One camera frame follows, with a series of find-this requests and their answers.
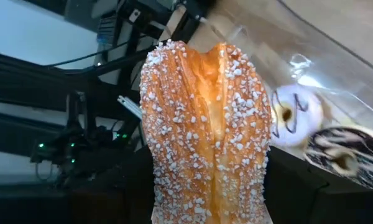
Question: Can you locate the clear plastic bin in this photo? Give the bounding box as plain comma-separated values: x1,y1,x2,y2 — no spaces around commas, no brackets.
186,0,373,156

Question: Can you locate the silver aluminium rail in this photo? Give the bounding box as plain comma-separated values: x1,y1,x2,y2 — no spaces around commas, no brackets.
117,95,143,119

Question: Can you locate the chocolate frosted donut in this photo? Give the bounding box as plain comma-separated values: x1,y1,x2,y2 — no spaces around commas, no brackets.
303,125,373,190

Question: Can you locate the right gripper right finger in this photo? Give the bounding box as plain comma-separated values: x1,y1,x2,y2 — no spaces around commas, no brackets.
263,146,373,224

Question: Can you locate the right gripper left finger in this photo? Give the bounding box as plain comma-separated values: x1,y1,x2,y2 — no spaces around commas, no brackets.
0,149,156,224

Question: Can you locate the sugar sprinkled long pastry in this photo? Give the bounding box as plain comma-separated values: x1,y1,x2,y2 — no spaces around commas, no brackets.
139,39,274,224

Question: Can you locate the lilac frosted donut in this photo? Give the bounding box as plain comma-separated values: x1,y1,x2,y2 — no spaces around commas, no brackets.
269,83,325,147

